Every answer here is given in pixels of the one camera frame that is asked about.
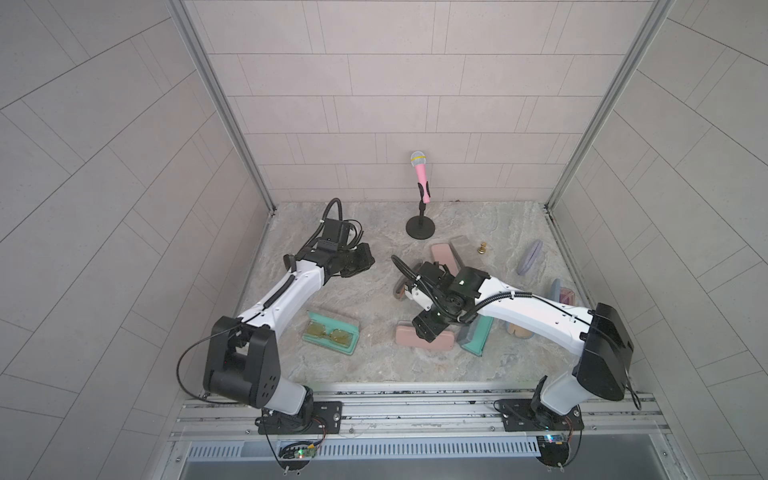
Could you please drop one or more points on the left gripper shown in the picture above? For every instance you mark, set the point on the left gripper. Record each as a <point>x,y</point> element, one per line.
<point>363,262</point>

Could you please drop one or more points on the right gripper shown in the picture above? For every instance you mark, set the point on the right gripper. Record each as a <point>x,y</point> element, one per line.
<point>422,320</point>

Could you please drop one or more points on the brown black glasses case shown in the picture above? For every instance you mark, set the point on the brown black glasses case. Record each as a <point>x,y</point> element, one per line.
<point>289,261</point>

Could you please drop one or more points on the pink grey case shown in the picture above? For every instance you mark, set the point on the pink grey case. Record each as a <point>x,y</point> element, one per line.
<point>443,254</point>

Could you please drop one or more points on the beige case with glasses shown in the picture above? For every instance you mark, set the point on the beige case with glasses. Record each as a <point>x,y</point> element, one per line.
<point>402,287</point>

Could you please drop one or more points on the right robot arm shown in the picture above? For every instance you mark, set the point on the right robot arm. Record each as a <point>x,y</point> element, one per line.
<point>597,337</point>

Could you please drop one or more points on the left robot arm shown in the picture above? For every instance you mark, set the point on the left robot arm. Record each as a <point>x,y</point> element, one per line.
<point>243,363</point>

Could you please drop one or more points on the pink closed glasses case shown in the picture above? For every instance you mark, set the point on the pink closed glasses case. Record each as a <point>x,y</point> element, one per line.
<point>406,335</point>

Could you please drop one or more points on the blue case beige lining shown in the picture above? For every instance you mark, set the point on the blue case beige lining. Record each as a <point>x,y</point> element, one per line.
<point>519,332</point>

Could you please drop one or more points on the grey purple glasses case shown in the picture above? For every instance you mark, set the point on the grey purple glasses case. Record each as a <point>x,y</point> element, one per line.
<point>528,260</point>

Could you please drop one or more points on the mint case yellow glasses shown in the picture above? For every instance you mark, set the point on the mint case yellow glasses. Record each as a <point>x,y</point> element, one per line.
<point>331,333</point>

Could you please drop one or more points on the clear case pink glasses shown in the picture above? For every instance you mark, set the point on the clear case pink glasses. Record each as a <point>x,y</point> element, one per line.
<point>559,293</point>

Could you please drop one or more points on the pink toy microphone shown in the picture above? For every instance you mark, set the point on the pink toy microphone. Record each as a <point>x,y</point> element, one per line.
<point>418,161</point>

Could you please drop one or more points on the right circuit board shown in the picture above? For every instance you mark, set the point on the right circuit board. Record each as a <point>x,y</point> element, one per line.
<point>554,451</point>

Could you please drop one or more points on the circuit board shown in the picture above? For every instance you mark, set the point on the circuit board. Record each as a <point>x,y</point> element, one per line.
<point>302,451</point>
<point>554,451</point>

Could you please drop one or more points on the left circuit board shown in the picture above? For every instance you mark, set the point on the left circuit board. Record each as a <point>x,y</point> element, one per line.
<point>302,451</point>

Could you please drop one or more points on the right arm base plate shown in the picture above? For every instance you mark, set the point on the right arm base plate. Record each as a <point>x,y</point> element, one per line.
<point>527,415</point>

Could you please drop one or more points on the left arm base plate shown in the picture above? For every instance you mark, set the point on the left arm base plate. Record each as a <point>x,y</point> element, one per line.
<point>321,417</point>

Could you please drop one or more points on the aluminium mounting rail frame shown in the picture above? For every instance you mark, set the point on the aluminium mounting rail frame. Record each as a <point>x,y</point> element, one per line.
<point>422,431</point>

